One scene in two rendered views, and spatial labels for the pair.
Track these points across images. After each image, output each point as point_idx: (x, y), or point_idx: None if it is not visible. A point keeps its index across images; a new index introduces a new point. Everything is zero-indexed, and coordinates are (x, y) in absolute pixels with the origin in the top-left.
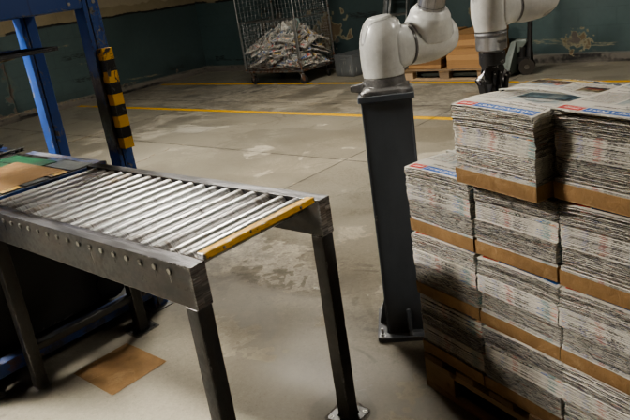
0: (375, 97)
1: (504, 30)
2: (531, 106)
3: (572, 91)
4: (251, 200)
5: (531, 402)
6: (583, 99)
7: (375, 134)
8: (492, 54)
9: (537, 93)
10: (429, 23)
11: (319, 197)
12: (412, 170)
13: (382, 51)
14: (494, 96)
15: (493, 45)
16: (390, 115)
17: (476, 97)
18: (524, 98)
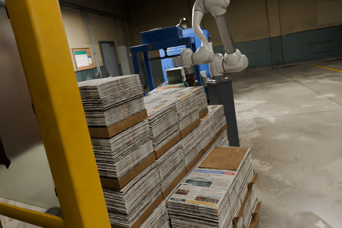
0: (208, 82)
1: (187, 67)
2: (157, 94)
3: (177, 92)
4: None
5: None
6: (159, 95)
7: (210, 95)
8: (185, 75)
9: (176, 90)
10: (225, 58)
11: None
12: None
13: (210, 66)
14: (172, 89)
15: (184, 72)
16: (212, 89)
17: (170, 88)
18: (167, 91)
